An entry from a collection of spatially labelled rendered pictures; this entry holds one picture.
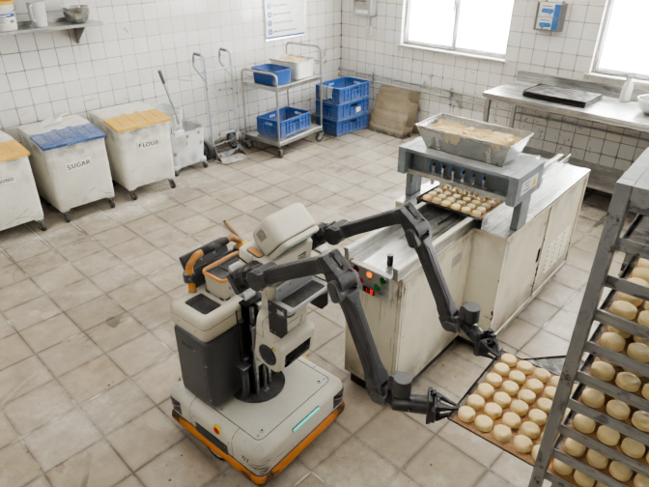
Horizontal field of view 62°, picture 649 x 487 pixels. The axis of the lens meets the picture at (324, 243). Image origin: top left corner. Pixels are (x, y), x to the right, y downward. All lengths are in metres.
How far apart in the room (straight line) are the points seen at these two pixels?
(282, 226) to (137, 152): 3.49
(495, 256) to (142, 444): 2.08
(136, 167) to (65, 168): 0.66
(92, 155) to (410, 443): 3.63
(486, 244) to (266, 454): 1.57
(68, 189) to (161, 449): 2.86
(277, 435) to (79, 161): 3.32
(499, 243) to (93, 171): 3.59
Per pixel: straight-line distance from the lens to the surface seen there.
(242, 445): 2.59
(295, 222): 2.06
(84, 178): 5.22
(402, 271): 2.52
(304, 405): 2.69
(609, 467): 1.66
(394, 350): 2.80
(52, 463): 3.12
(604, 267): 1.25
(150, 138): 5.40
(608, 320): 1.34
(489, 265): 3.12
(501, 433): 1.73
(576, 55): 6.13
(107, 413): 3.25
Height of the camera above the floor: 2.23
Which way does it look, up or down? 30 degrees down
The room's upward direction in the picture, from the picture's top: straight up
